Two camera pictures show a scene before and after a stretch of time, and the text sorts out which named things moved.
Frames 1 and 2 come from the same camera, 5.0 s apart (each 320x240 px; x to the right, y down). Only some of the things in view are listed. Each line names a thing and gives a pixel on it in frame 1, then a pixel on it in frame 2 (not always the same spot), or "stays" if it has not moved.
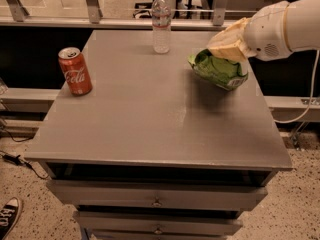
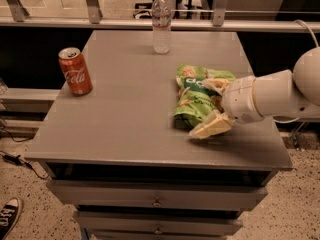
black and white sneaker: [8, 216] stays
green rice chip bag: [221, 72] → [196, 101]
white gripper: [266, 34] → [240, 99]
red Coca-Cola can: [75, 71] stays
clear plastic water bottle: [161, 24] stays
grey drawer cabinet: [155, 151] stays
